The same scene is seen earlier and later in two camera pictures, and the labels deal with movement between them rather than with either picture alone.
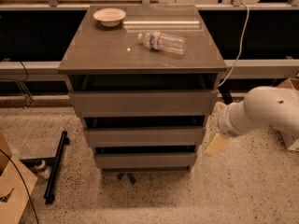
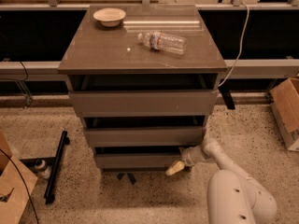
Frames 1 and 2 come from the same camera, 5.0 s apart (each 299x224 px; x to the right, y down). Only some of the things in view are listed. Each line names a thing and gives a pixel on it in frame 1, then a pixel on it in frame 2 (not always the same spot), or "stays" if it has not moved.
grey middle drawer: x=149 y=136 stays
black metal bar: x=65 y=140 stays
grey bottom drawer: x=146 y=161 stays
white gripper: x=224 y=122 to x=189 y=158
